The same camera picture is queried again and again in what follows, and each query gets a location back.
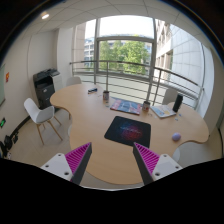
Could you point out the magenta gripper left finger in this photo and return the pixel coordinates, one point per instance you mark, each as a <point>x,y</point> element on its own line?
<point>70,166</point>

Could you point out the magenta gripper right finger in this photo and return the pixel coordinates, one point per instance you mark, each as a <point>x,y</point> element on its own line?
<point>152,166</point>

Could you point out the lilac computer mouse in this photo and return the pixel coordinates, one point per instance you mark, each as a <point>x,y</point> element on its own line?
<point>176,136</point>

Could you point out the black galaxy mouse pad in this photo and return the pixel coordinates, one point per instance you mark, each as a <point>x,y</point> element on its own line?
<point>127,131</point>

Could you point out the light blue open booklet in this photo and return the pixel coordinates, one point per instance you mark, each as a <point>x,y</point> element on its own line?
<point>163,111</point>

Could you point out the white chair wooden legs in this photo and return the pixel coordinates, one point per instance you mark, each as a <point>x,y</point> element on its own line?
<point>40,116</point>

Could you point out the right patterned can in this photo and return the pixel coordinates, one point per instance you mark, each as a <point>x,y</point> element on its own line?
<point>146,106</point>

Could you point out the colourful book on table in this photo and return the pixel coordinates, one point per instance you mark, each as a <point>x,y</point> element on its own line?
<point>126,106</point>

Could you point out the white chair right back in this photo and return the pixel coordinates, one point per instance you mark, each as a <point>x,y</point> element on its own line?
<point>170,96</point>

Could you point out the black cylindrical speaker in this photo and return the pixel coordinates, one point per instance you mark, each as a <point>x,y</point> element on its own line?
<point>177,103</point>

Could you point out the small dark blue object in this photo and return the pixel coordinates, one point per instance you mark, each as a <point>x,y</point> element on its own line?
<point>93,90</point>

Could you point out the black office printer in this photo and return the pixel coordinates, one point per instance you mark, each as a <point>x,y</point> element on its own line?
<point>46,83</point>

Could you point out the white chair behind table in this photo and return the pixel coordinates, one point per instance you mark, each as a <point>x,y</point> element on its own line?
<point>73,81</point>

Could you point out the metal balcony railing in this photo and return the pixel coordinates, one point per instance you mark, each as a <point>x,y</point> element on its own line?
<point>136,81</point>

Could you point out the round ceiling light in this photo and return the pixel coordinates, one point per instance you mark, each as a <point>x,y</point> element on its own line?
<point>44,16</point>

